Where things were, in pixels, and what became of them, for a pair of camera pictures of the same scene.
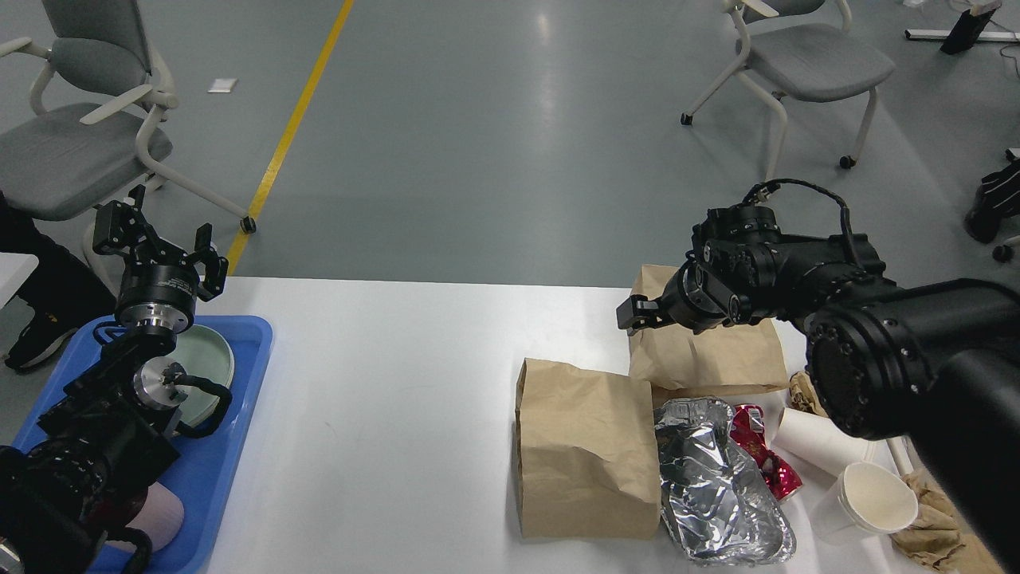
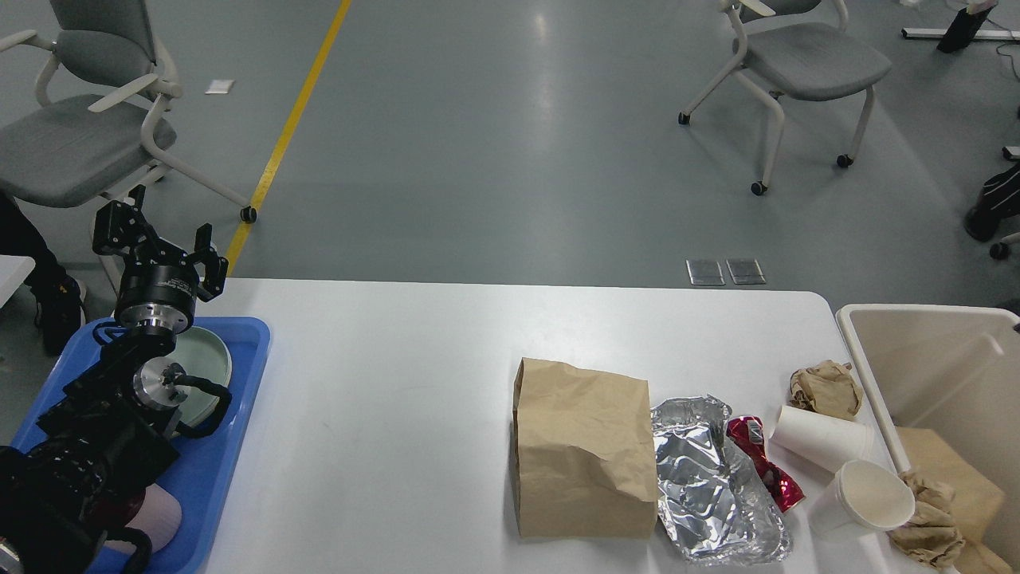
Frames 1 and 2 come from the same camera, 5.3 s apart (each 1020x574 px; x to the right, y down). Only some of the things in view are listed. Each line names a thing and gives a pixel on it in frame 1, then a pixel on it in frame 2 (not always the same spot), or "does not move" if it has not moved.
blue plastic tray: [200, 473] does not move
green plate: [205, 355] does not move
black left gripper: [158, 297] does not move
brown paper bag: [674, 358] → [931, 533]
